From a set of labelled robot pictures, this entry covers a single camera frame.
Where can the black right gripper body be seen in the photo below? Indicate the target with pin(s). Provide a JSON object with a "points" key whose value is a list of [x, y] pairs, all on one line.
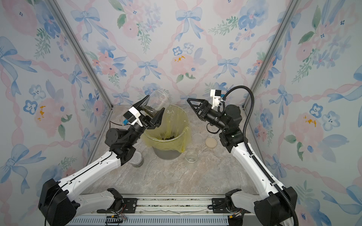
{"points": [[211, 115]]}

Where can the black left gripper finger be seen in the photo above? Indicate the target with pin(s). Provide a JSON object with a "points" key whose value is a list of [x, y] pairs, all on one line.
{"points": [[157, 119], [140, 106]]}

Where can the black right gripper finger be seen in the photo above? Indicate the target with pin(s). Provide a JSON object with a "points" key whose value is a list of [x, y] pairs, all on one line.
{"points": [[197, 101], [196, 108]]}

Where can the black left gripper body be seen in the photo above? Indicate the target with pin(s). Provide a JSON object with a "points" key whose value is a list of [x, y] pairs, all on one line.
{"points": [[145, 122]]}

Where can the translucent plastic container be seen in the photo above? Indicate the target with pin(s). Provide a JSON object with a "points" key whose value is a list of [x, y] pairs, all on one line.
{"points": [[158, 99]]}

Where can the translucent round container lid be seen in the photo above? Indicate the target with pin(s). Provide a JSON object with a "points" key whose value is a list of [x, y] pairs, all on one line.
{"points": [[197, 138]]}

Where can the beige round jar lid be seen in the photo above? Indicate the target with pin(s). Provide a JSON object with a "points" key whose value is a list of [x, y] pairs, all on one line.
{"points": [[211, 142]]}

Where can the small jar with grey lid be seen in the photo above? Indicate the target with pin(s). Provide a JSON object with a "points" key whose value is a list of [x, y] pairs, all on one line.
{"points": [[137, 160]]}

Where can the glass jar with tea leaves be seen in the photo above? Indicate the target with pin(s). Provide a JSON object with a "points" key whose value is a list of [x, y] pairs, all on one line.
{"points": [[191, 156]]}

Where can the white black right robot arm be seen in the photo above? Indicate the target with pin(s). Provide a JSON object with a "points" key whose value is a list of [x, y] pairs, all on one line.
{"points": [[254, 169]]}

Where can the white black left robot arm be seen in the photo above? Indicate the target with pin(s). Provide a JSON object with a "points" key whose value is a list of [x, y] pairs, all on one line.
{"points": [[93, 169]]}

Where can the yellow plastic bin liner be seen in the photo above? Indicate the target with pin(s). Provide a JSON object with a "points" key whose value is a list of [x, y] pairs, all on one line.
{"points": [[174, 133]]}

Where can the grey mesh trash bin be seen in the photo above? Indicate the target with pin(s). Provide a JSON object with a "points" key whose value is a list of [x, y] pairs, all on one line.
{"points": [[167, 154]]}

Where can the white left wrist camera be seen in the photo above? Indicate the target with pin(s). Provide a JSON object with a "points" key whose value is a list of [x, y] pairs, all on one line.
{"points": [[132, 117]]}

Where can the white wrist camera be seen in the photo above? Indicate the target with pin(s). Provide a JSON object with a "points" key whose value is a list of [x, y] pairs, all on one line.
{"points": [[132, 117], [216, 96]]}

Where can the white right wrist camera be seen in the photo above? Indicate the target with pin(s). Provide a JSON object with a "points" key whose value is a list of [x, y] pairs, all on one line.
{"points": [[216, 96]]}

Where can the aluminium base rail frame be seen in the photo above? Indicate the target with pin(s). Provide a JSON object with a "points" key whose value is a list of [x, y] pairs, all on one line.
{"points": [[179, 205]]}

